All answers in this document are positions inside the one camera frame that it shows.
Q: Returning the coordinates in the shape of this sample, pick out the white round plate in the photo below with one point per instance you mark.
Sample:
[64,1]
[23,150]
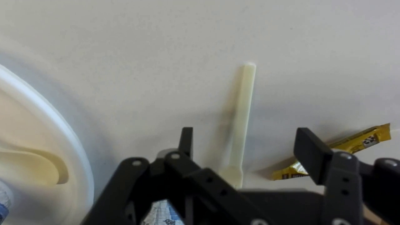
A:
[45,175]

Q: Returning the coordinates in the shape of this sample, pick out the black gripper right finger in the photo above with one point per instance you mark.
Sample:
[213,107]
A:
[349,182]

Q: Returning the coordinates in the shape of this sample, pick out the yellow sweetener packet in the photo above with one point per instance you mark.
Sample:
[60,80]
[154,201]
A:
[350,143]

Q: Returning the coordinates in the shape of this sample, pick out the white plastic fork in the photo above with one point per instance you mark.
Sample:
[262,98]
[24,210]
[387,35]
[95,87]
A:
[233,171]

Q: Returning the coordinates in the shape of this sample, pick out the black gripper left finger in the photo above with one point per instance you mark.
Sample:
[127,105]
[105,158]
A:
[200,196]

